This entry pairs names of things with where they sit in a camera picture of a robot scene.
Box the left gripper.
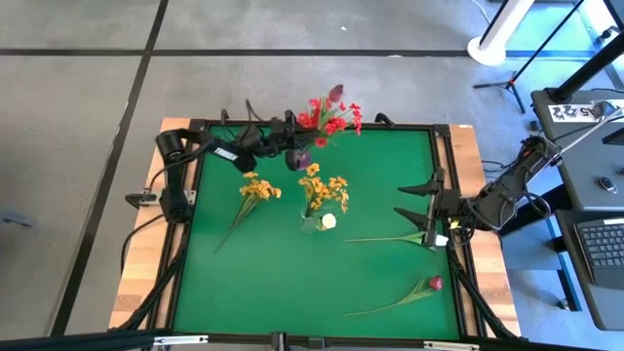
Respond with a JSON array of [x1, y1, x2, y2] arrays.
[[265, 109, 314, 157]]

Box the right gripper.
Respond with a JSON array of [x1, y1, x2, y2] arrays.
[[393, 167, 463, 248]]

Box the yellow artificial flower bunch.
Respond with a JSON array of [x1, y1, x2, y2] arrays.
[[213, 171, 283, 255], [297, 162, 350, 220]]

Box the dark red artificial tulip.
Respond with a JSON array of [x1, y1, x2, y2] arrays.
[[316, 83, 346, 140]]

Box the purple glass vase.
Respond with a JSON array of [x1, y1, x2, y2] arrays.
[[285, 148, 313, 173]]

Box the clear glass vase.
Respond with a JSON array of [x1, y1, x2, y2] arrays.
[[299, 213, 324, 235]]

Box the red artificial flower bunch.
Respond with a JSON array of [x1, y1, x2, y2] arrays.
[[295, 97, 365, 150]]

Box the black desk foot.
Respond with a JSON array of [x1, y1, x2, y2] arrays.
[[496, 184, 566, 236]]

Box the green table mat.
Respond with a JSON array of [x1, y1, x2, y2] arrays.
[[171, 125, 462, 341]]

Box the black tripod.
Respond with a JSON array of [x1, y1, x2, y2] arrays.
[[472, 0, 586, 114]]

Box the black table clamp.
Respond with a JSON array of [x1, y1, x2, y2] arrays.
[[125, 192, 162, 210]]

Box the white pillar base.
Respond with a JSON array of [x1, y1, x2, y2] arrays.
[[466, 0, 537, 68]]

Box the white paper label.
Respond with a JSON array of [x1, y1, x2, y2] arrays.
[[547, 102, 600, 124]]

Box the black floor tape line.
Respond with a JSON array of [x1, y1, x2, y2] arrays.
[[48, 0, 171, 337]]

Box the black keyboard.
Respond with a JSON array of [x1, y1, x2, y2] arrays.
[[573, 217, 624, 290]]

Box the black device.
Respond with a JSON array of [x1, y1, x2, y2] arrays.
[[602, 126, 624, 147]]

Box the black pole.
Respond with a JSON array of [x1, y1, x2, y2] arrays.
[[548, 29, 624, 104]]

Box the black bar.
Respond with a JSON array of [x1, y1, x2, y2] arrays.
[[0, 328, 172, 351]]

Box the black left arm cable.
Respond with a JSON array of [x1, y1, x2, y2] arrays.
[[245, 98, 265, 129]]

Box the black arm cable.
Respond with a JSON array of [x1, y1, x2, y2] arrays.
[[245, 98, 265, 129], [519, 190, 553, 219]]

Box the black aluminium table frame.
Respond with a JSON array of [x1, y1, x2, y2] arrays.
[[145, 118, 488, 351]]

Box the black cable bundle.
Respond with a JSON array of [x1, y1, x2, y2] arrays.
[[480, 156, 514, 174]]

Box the black diagonal frame strut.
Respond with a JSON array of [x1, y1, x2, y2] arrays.
[[446, 238, 521, 340], [116, 233, 189, 335]]

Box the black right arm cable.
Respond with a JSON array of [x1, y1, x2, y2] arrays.
[[519, 190, 553, 219]]

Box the silver bracket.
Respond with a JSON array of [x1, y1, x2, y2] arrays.
[[152, 333, 210, 348], [421, 340, 482, 351]]

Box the white cable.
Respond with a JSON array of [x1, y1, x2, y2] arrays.
[[555, 106, 624, 162]]

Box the black left base cable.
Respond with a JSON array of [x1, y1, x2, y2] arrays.
[[119, 213, 167, 277]]

